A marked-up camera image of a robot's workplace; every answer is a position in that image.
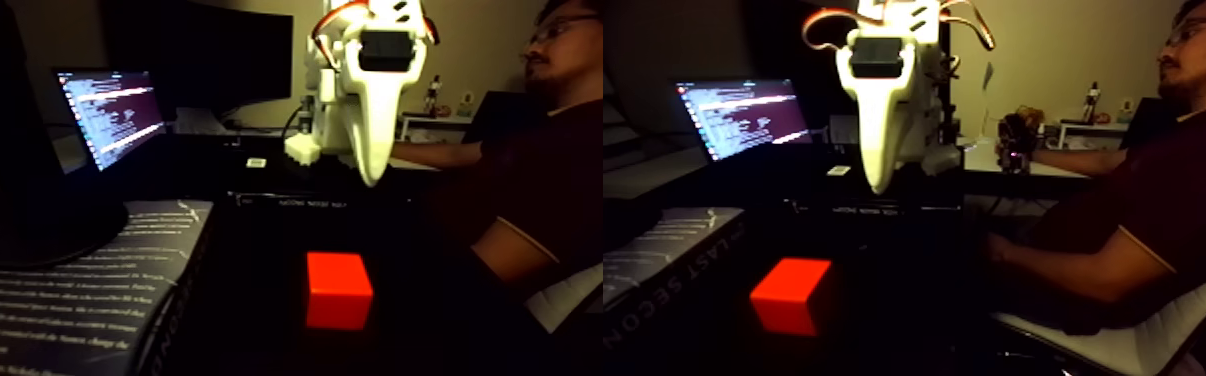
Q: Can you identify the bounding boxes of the dark leader arm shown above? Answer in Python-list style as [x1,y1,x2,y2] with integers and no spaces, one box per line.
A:
[996,105,1035,176]

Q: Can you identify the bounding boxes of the black book with white text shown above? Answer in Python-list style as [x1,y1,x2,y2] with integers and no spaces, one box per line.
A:
[0,199,216,376]

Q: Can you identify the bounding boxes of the open laptop with lit screen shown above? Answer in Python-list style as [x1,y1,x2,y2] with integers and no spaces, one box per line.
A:
[53,68,172,175]

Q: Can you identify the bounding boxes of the eyeglasses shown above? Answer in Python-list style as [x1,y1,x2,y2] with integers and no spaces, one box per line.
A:
[1164,12,1206,49]

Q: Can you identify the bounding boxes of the person's hand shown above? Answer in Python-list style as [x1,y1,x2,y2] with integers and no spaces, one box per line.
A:
[987,233,1016,266]
[1010,108,1043,161]

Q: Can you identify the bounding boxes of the black wide monitor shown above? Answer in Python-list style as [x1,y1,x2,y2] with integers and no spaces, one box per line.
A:
[104,0,295,113]

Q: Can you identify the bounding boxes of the red cube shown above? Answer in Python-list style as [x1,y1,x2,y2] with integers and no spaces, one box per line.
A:
[304,251,376,333]

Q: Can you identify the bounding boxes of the black box with white lettering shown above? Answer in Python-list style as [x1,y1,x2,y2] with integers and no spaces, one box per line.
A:
[228,186,394,213]

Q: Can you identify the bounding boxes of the white chair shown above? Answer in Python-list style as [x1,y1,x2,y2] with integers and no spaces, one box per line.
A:
[991,246,1206,376]

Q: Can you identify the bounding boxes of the person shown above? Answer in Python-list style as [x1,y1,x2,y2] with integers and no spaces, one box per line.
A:
[986,0,1206,337]

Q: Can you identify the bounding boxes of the white papers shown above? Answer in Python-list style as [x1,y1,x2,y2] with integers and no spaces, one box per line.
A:
[174,105,239,137]

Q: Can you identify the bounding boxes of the orange servo cable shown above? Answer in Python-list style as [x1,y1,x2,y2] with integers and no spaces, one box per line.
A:
[309,0,371,67]

